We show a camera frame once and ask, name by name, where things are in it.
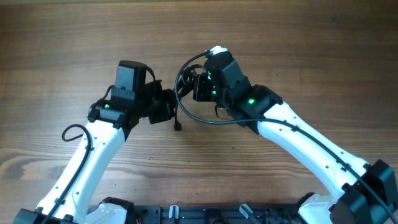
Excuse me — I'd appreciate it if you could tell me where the black cable bundle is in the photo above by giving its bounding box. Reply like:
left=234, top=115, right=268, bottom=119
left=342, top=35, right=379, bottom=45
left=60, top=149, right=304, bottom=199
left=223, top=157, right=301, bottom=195
left=172, top=63, right=208, bottom=131

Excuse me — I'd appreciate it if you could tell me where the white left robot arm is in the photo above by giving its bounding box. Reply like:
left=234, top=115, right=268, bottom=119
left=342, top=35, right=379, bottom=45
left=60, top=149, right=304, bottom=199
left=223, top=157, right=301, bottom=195
left=14, top=60, right=175, bottom=223

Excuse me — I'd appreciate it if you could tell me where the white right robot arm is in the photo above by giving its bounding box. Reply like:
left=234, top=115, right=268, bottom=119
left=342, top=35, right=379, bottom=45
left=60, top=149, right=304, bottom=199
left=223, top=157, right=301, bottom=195
left=193, top=47, right=397, bottom=223

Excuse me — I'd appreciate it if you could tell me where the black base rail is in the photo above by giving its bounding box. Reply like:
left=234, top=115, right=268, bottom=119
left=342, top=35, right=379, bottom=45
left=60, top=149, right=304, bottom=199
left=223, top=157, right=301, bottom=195
left=128, top=204, right=303, bottom=224

